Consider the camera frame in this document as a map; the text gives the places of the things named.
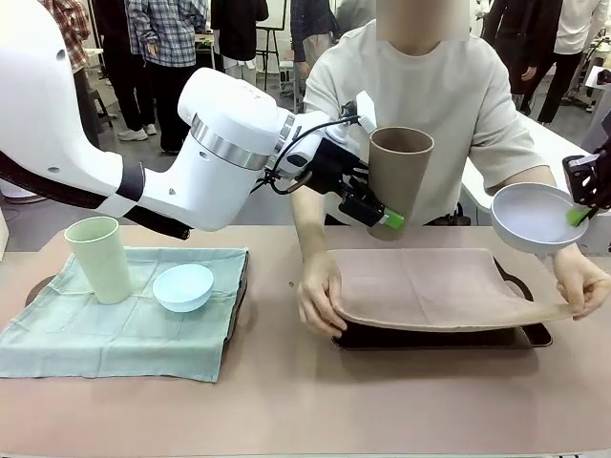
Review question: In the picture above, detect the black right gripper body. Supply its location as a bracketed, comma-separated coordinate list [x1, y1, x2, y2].
[561, 147, 611, 212]

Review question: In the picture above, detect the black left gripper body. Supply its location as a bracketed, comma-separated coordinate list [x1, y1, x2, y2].
[302, 137, 369, 198]

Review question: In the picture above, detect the brown cup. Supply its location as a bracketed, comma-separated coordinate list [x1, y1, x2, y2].
[366, 125, 436, 243]

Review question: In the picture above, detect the grey white bowl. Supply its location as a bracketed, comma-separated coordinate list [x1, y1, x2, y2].
[491, 182, 591, 256]

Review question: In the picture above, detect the beige cloth mat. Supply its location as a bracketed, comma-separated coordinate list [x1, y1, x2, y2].
[327, 247, 579, 334]

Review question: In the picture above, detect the light blue bowl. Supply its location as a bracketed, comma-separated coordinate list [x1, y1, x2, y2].
[152, 263, 215, 314]

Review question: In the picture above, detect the pale green cup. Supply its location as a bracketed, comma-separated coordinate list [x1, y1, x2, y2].
[63, 215, 133, 305]

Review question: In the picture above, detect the green cloth mat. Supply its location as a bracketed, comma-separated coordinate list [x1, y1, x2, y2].
[0, 245, 250, 385]

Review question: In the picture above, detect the person's right forearm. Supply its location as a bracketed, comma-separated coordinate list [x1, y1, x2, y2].
[289, 182, 336, 268]

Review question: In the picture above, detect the dark brown serving tray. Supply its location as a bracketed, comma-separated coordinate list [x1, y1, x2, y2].
[25, 251, 250, 345]
[329, 256, 554, 352]

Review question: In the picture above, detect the person's left hand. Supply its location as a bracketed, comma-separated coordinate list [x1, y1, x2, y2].
[555, 259, 611, 322]

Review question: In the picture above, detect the person's right hand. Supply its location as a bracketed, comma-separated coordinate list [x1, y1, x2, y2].
[297, 251, 349, 336]

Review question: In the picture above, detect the white side table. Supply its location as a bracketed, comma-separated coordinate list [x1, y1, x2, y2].
[459, 101, 611, 202]

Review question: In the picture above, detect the black bag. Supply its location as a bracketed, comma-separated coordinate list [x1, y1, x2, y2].
[428, 201, 473, 227]

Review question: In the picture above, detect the person in pale T-shirt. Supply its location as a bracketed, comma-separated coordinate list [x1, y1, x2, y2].
[289, 0, 558, 228]

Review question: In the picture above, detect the person in khaki trousers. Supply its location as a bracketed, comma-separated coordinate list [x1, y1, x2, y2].
[289, 0, 341, 115]

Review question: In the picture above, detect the person in dark coat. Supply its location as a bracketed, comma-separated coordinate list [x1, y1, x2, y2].
[480, 0, 565, 116]

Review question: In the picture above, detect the person in white shirt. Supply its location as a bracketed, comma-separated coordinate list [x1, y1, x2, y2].
[537, 0, 608, 127]

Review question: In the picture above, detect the person in black top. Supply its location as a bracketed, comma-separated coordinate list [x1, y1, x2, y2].
[209, 0, 270, 83]

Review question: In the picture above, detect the person in blue plaid shirt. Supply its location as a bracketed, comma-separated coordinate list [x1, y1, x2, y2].
[124, 0, 212, 156]

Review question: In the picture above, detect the black step stool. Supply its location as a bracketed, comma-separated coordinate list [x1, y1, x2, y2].
[87, 87, 116, 131]

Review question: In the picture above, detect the person in red plaid shirt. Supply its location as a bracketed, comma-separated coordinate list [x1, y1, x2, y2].
[42, 0, 102, 150]

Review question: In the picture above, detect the white box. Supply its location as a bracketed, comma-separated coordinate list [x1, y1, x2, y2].
[0, 206, 11, 264]

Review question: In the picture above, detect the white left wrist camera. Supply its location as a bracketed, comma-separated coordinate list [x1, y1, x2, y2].
[354, 92, 379, 134]

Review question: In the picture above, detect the black left arm cable bundle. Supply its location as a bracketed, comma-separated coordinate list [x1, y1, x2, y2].
[0, 150, 195, 240]

